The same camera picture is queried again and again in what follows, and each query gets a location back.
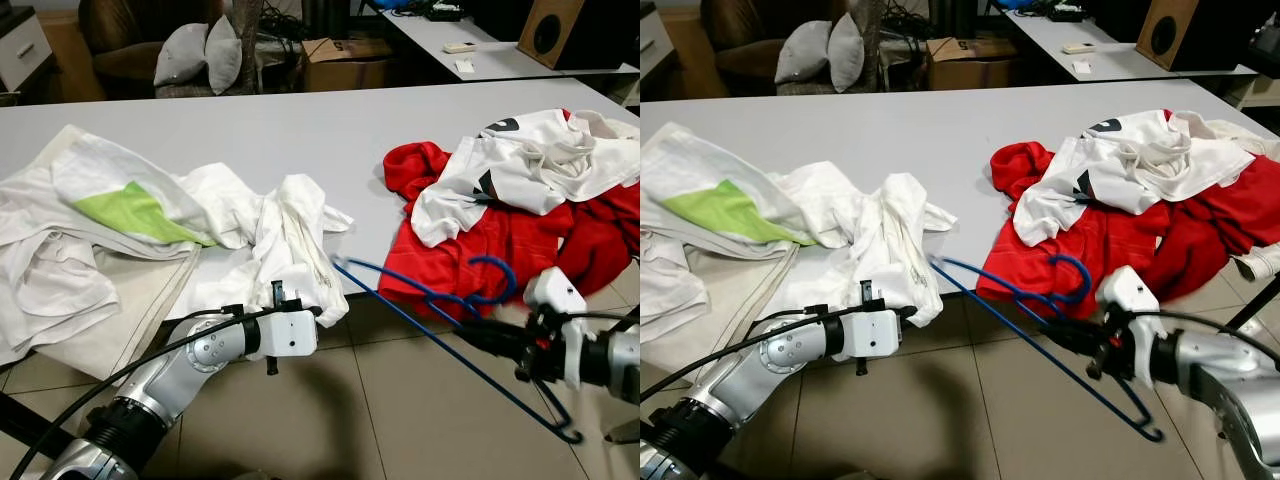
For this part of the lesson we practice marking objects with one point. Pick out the brown armchair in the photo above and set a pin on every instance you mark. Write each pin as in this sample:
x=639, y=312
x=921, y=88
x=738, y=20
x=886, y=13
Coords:
x=740, y=35
x=120, y=40

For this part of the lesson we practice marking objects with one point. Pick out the blue plastic item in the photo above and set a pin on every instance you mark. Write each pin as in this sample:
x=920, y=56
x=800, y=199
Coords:
x=400, y=5
x=1020, y=5

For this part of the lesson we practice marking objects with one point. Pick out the wooden loudspeaker box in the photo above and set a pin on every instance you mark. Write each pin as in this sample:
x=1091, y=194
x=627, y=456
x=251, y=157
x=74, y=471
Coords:
x=1170, y=32
x=550, y=32

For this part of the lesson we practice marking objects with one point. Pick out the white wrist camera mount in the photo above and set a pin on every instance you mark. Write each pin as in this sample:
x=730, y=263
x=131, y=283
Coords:
x=290, y=335
x=875, y=338
x=1125, y=290
x=555, y=292

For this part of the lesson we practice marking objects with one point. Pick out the long grey table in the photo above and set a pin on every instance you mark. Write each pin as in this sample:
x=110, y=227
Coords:
x=300, y=130
x=900, y=130

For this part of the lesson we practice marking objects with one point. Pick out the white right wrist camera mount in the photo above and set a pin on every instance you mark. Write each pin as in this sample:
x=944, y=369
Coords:
x=555, y=292
x=1125, y=290

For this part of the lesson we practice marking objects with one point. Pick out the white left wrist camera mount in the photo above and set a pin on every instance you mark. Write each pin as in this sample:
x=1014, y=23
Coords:
x=290, y=335
x=875, y=338

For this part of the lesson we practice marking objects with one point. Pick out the grey pillow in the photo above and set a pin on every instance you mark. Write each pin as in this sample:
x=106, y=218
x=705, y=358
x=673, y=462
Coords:
x=805, y=52
x=180, y=55
x=847, y=50
x=225, y=50

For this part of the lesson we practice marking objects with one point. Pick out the small white card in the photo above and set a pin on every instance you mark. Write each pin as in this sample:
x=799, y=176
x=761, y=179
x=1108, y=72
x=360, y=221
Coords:
x=463, y=66
x=1080, y=67

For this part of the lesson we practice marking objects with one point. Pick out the brown cardboard box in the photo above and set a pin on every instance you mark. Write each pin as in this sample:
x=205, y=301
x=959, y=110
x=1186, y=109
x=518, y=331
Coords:
x=345, y=60
x=965, y=60

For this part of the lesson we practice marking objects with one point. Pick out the white garment black logo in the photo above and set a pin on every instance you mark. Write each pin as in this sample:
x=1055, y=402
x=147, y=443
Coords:
x=520, y=165
x=1130, y=160

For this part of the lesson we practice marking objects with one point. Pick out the white drawer cabinet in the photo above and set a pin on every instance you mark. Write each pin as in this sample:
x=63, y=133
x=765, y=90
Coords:
x=650, y=40
x=20, y=50

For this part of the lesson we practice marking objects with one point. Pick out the white t-shirt colourful print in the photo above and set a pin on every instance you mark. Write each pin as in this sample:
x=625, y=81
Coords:
x=890, y=240
x=290, y=240

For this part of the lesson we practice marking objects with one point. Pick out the white remote control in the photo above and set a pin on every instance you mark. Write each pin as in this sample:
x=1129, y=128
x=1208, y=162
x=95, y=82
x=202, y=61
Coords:
x=462, y=47
x=1080, y=48

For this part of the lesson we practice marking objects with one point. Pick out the cream seamed garment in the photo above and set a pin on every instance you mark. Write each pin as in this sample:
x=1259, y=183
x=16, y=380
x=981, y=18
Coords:
x=740, y=300
x=130, y=310

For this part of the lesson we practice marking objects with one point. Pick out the white side table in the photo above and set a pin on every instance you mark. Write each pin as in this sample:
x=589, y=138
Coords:
x=480, y=55
x=1110, y=55

